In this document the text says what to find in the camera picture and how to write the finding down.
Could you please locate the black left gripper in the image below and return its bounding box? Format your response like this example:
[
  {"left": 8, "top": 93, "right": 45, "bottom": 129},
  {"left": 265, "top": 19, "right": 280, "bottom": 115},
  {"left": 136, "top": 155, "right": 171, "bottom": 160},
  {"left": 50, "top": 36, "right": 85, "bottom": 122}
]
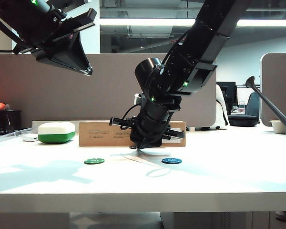
[{"left": 13, "top": 8, "right": 97, "bottom": 76}]

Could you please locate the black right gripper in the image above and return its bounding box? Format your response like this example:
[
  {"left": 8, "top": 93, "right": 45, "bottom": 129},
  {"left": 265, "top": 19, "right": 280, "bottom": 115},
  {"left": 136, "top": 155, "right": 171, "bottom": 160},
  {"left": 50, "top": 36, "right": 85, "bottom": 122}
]
[{"left": 109, "top": 101, "right": 187, "bottom": 151}]

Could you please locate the blue poker chip 50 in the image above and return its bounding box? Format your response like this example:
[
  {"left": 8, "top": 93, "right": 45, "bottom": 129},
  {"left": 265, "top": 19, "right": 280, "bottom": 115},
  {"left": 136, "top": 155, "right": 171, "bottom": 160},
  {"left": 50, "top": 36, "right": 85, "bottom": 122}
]
[{"left": 161, "top": 157, "right": 183, "bottom": 165}]

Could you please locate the brown cardboard box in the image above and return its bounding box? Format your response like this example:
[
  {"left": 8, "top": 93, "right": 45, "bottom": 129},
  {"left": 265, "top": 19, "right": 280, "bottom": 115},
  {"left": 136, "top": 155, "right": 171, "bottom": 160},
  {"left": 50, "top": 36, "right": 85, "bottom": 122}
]
[{"left": 78, "top": 121, "right": 186, "bottom": 147}]

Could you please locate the green poker chip 20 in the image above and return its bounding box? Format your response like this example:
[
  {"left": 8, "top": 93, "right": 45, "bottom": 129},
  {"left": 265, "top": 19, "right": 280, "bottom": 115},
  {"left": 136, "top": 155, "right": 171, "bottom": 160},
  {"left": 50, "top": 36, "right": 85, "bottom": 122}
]
[{"left": 83, "top": 158, "right": 105, "bottom": 166}]

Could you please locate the wide grey desk partition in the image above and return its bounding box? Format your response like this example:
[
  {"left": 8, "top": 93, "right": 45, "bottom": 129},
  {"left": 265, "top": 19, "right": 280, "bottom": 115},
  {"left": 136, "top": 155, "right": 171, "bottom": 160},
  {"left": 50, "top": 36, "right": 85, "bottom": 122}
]
[{"left": 0, "top": 53, "right": 217, "bottom": 129}]

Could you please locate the ceiling light strip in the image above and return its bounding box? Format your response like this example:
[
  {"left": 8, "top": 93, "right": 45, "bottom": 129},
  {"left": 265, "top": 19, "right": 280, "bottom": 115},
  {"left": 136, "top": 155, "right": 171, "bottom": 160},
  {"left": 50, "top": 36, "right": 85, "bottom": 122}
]
[{"left": 99, "top": 18, "right": 286, "bottom": 27}]

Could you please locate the white and green lidded case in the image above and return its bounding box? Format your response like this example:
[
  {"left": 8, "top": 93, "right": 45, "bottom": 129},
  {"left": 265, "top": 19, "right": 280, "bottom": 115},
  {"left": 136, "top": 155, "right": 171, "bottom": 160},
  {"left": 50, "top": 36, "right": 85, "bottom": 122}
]
[{"left": 37, "top": 121, "right": 76, "bottom": 145}]

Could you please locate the white and black plush toy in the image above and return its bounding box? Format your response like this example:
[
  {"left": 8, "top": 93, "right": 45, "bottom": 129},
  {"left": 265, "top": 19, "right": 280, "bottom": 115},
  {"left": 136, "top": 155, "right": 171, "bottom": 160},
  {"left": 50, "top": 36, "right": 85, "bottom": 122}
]
[{"left": 209, "top": 84, "right": 229, "bottom": 131}]

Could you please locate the black container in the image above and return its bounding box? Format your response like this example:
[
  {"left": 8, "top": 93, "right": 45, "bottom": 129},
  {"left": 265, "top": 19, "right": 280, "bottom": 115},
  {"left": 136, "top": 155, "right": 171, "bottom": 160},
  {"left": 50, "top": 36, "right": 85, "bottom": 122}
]
[{"left": 0, "top": 110, "right": 22, "bottom": 136}]

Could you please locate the small white earbuds case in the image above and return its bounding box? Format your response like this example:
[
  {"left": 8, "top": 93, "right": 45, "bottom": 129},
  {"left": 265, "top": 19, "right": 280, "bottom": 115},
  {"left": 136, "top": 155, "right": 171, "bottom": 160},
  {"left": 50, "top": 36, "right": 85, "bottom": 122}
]
[{"left": 21, "top": 133, "right": 38, "bottom": 143}]

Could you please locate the black computer monitor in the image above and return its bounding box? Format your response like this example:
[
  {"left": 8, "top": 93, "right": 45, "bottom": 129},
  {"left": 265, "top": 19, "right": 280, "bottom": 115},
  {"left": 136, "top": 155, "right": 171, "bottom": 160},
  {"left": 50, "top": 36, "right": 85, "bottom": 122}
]
[{"left": 215, "top": 82, "right": 236, "bottom": 115}]

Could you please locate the clear acrylic tray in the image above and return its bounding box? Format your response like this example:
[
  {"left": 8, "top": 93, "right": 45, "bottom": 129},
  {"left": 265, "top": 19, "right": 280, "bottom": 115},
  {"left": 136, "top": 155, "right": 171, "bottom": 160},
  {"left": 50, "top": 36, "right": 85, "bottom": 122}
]
[{"left": 0, "top": 127, "right": 33, "bottom": 144}]

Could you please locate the black round cushion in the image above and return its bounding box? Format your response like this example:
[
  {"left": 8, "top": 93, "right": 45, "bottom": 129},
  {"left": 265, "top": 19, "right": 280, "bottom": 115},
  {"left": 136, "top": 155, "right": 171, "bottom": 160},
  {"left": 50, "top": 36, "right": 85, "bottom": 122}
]
[{"left": 227, "top": 115, "right": 258, "bottom": 127}]

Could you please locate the monitor with white screen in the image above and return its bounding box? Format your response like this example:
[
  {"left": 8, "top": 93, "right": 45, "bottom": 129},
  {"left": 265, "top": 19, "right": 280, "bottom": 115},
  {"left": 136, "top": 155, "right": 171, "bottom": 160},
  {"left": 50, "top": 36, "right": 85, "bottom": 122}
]
[{"left": 235, "top": 85, "right": 260, "bottom": 113}]

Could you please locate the dark blue office chair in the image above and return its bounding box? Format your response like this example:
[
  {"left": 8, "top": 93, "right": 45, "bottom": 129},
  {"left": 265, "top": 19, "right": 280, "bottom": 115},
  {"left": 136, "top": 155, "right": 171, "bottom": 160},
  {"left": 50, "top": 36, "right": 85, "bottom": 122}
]
[{"left": 245, "top": 92, "right": 260, "bottom": 117}]

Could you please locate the white paper bowl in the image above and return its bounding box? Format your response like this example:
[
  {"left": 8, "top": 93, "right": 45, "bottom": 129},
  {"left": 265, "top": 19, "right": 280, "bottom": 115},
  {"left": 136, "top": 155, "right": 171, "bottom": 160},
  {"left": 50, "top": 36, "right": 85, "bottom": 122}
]
[{"left": 268, "top": 120, "right": 286, "bottom": 135}]

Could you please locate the narrow grey desk partition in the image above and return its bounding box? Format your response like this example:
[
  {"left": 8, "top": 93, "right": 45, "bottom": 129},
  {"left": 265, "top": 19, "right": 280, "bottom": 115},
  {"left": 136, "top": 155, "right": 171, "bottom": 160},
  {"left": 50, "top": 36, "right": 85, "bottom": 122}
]
[{"left": 259, "top": 52, "right": 286, "bottom": 127}]

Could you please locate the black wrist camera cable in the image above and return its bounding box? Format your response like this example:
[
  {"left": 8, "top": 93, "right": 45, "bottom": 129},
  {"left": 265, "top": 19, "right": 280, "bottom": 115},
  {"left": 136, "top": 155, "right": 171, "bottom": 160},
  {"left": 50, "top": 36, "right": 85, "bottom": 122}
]
[{"left": 122, "top": 104, "right": 141, "bottom": 120}]

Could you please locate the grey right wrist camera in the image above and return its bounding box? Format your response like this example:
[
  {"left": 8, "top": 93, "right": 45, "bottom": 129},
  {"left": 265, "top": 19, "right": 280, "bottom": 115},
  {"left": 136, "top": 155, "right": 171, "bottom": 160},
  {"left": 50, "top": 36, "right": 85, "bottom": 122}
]
[{"left": 133, "top": 93, "right": 146, "bottom": 106}]

